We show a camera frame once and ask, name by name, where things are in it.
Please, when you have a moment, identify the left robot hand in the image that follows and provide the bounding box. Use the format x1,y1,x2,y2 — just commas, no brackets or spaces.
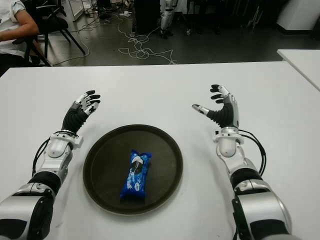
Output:
61,89,102,135

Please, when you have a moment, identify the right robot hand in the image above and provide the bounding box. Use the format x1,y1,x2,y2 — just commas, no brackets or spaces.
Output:
191,84,240,130

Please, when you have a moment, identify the blue Oreo packet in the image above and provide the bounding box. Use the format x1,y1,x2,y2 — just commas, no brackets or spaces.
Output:
119,149,153,201

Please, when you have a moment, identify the round dark brown tray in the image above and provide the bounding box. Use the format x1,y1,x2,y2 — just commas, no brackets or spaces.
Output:
82,124,184,215

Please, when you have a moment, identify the white side table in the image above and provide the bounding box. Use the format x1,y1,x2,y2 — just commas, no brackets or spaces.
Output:
276,49,320,91

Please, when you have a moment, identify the black chair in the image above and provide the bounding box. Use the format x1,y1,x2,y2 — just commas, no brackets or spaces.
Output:
12,0,87,66

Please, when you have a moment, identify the seated person white shirt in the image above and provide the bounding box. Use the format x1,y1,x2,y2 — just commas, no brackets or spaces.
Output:
0,0,41,77

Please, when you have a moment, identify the white board panel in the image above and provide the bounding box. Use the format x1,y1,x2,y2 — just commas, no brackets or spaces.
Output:
61,0,85,22

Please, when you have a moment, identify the white curved machine housing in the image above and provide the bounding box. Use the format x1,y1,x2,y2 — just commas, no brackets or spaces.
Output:
276,0,320,32

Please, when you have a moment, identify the black cabinet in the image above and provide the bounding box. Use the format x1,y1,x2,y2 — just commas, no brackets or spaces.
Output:
134,0,162,35

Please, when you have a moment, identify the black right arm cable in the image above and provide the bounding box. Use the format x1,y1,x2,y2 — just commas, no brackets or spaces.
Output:
238,128,267,176

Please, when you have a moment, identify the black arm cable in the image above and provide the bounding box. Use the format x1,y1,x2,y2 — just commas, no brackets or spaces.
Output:
31,138,51,177
238,128,267,176

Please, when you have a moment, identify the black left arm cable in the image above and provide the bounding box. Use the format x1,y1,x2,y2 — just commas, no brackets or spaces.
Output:
31,138,51,177

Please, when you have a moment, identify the tangled white floor cable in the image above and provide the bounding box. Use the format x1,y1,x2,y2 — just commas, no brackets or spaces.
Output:
117,14,177,65

